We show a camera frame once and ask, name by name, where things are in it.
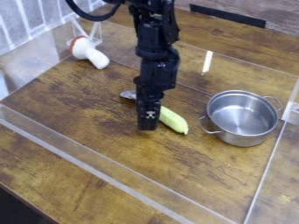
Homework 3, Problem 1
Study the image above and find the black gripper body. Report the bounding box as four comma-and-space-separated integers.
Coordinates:
134, 49, 180, 104

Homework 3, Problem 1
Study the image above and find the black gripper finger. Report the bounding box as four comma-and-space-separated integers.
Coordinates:
136, 101, 162, 130
134, 76, 142, 111

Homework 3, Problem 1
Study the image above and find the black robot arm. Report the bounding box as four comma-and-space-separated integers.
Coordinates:
104, 0, 180, 130

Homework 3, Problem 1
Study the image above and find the white toy mushroom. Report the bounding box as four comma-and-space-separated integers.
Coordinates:
70, 36, 110, 69

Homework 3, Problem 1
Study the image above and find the clear acrylic stand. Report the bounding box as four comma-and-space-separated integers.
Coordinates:
67, 20, 103, 46

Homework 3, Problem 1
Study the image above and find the stainless steel pot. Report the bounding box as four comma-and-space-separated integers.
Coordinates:
199, 90, 284, 147

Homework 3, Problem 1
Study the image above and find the black strip on table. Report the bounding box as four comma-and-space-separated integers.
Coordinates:
190, 3, 267, 28

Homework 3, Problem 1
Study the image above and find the black cable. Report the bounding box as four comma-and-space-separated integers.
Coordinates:
64, 0, 122, 23

